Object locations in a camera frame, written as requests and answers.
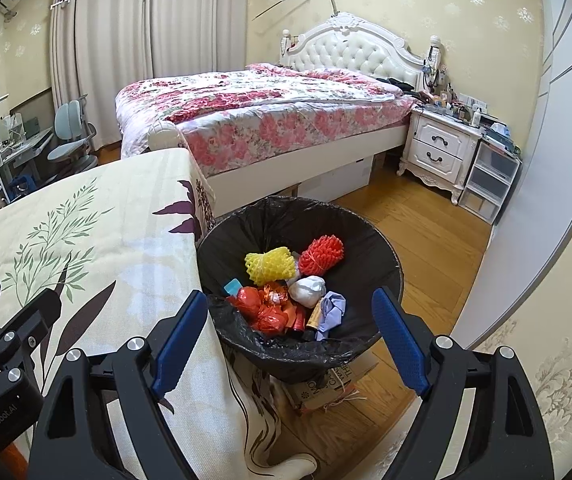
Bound lilac paper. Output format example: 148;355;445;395
315;291;347;341

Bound white nightstand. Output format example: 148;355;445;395
398;107;484;206

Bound red wrappers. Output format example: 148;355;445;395
228;286;289;333

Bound small tan box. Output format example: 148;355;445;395
306;302;327;333

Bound yellow foam net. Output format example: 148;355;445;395
244;246;299;282

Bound white desk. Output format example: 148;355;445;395
0;115;54;196

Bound bin with black bag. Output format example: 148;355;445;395
197;196;404;383

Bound printed cardboard box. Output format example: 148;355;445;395
286;347;381;413

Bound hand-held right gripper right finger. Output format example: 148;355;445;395
371;286;555;480

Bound floral leaf print tablecloth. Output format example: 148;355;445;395
0;147;317;480

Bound grey blue office chair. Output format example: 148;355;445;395
47;94;99;171

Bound large red foam net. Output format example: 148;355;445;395
298;234;345;277

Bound pink floral quilt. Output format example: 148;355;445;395
116;62;421;178

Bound white bed with tufted headboard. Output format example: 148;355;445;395
116;11;442;218

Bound beige curtain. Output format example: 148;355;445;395
48;0;251;153

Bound white storage box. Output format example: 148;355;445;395
306;154;374;206

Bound white paper ball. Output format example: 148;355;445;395
287;275;327;308

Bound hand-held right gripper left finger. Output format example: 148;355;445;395
30;289;210;480

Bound cluster of small bottles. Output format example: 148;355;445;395
418;62;522;153

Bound dark clothing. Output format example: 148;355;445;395
386;77;419;95

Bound white wardrobe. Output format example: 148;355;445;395
448;0;572;356

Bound thin metal pole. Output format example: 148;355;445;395
252;0;341;22

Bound clear plastic drawer unit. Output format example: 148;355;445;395
458;140;522;226

